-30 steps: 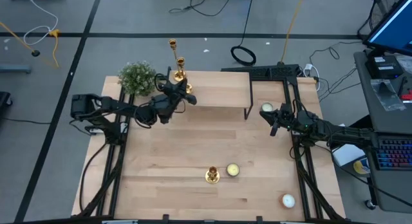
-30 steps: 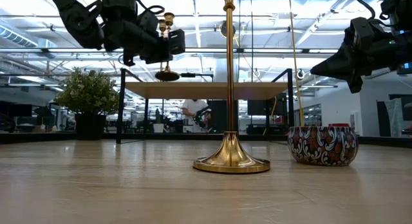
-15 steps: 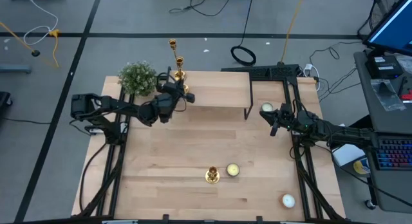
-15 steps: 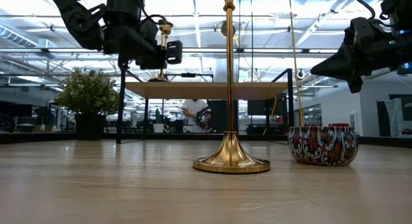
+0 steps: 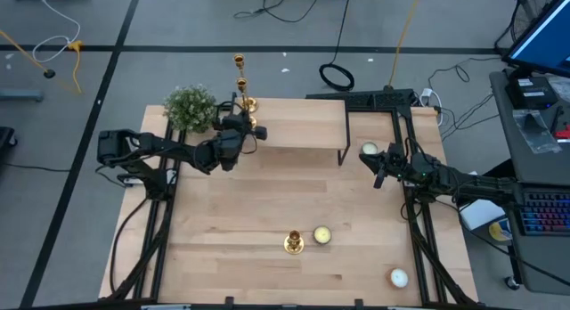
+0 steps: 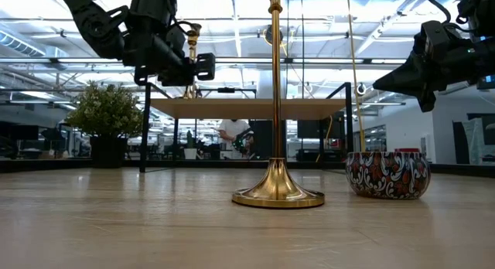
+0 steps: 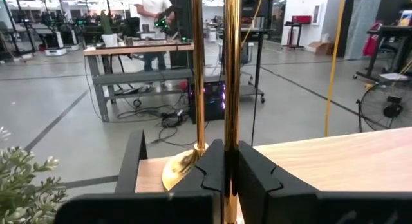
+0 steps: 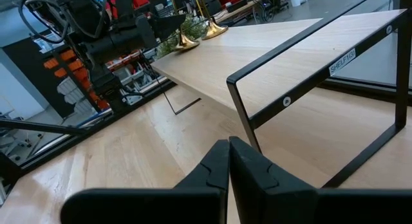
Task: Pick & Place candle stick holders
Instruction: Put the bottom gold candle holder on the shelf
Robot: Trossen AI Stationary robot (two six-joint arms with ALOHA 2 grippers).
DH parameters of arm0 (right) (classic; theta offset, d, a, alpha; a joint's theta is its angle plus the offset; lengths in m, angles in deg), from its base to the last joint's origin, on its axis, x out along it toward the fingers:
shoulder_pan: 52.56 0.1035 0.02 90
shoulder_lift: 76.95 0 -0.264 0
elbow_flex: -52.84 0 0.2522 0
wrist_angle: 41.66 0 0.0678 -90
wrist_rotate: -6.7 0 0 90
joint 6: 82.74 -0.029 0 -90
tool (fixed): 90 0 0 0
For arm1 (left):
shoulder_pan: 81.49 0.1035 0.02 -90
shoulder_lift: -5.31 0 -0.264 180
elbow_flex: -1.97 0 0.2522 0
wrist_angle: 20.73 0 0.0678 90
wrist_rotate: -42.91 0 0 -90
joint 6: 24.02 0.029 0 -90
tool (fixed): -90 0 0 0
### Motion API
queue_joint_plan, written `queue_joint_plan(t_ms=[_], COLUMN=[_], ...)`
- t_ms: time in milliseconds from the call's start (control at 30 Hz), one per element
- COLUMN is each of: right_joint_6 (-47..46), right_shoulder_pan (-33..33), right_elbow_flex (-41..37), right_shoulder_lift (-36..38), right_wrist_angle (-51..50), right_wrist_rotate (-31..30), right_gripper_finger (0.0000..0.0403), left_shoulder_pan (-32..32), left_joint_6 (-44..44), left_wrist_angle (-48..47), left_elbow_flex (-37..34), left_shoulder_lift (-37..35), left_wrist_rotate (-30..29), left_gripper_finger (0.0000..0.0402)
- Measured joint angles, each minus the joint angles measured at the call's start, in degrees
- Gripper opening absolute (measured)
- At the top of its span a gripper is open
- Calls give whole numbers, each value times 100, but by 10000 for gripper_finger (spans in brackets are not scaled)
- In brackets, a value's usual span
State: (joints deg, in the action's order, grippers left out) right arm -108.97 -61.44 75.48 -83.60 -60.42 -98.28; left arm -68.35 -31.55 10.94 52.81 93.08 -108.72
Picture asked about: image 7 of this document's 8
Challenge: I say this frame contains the red bag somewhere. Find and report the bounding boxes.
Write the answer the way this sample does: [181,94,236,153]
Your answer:
[362,20,381,57]

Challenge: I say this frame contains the black floor cables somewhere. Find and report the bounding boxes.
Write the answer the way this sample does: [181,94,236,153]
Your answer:
[116,100,194,147]

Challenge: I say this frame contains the yellow hanging hose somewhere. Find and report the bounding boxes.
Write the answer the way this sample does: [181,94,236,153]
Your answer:
[324,0,348,137]

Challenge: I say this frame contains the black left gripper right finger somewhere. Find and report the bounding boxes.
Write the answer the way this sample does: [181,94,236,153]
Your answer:
[238,140,412,224]

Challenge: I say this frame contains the black rolling desk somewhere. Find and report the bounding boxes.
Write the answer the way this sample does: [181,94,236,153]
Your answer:
[353,24,412,82]

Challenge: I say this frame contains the grey hanging curtain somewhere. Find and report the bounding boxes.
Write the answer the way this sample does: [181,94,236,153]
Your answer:
[343,0,384,60]

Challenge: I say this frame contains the green white-flowered faux plant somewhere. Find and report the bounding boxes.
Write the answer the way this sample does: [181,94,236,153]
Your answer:
[0,126,68,224]

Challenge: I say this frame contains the tall brass candlestick holder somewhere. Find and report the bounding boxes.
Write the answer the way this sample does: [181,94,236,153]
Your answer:
[223,0,243,224]
[160,0,209,192]

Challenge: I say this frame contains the tall black cabinet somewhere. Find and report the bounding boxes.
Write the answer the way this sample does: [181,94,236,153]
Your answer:
[164,0,194,69]

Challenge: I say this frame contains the cactus in white pot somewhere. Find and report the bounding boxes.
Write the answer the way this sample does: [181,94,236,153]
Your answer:
[99,10,119,47]

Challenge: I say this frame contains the person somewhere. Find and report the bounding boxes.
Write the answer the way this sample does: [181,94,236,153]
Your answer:
[133,0,176,72]

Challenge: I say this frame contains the wooden-top grey workbench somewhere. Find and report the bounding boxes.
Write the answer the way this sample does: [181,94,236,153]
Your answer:
[82,40,194,122]

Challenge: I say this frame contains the brown cardboard box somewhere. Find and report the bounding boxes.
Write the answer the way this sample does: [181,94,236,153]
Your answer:
[305,41,335,56]

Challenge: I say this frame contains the black computer tower with lights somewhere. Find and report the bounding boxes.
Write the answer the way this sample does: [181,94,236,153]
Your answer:
[187,76,226,124]

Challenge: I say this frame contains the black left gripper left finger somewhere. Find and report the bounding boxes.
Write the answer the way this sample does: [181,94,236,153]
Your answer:
[53,139,225,224]

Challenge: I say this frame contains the black floor fan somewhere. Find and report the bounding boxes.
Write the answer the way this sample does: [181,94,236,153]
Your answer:
[355,82,412,133]

